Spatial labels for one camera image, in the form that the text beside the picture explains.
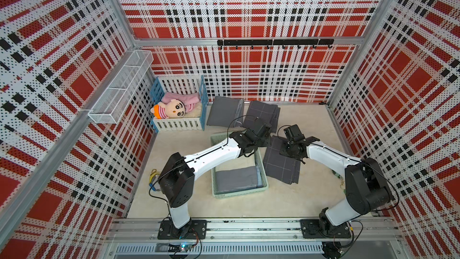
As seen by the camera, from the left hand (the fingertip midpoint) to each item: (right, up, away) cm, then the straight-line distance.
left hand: (269, 137), depth 83 cm
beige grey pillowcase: (-9, -20, +3) cm, 22 cm away
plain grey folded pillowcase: (-23, +13, +33) cm, 42 cm away
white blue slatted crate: (-41, +8, +19) cm, 45 cm away
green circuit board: (-37, -42, -14) cm, 58 cm away
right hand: (+10, -7, +9) cm, 15 cm away
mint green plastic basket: (-7, -13, +9) cm, 17 cm away
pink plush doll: (-52, +17, +17) cm, 57 cm away
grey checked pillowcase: (+6, -16, +7) cm, 18 cm away
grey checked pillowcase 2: (-2, +13, +33) cm, 35 cm away
